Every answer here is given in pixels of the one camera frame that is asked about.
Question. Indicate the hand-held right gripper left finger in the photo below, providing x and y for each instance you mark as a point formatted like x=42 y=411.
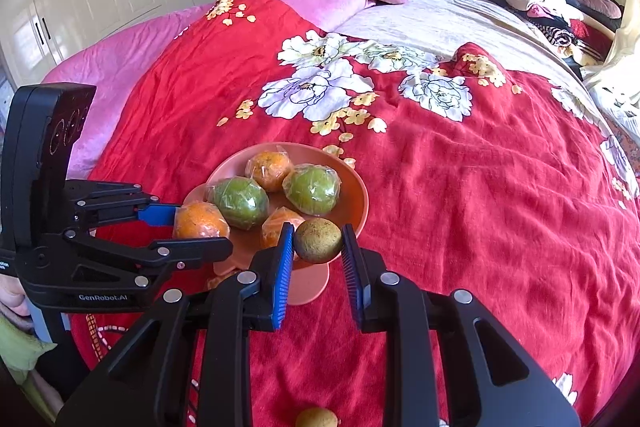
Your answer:
x=280 y=277

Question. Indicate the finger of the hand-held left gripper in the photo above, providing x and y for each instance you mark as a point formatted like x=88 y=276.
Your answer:
x=160 y=214
x=200 y=252

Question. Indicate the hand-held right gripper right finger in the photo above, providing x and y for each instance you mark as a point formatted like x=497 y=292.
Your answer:
x=352 y=277

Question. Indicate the round brown fruit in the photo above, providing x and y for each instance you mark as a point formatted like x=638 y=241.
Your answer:
x=315 y=418
x=318 y=240

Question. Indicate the green plastic-wrapped orange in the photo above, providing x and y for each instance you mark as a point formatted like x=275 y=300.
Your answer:
x=312 y=189
x=239 y=202

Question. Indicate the orange plastic bowl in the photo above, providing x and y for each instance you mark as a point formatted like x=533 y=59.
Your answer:
x=350 y=197

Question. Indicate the person's left hand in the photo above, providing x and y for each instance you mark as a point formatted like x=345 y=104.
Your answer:
x=12 y=299

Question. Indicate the red floral blanket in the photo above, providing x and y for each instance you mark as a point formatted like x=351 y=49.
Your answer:
x=475 y=207

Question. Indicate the pink plush blanket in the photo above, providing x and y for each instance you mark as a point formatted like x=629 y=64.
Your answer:
x=125 y=72

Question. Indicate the yellow-green cloth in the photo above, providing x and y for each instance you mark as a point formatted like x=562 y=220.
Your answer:
x=20 y=352

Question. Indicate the beige quilt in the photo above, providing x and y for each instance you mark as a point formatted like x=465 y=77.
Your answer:
x=450 y=22

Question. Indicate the white crumpled cloth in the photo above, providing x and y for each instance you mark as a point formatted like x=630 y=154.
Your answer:
x=615 y=102

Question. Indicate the pile of folded clothes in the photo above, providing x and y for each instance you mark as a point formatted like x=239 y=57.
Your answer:
x=545 y=14

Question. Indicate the cream curtain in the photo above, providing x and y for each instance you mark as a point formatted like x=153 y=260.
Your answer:
x=625 y=52

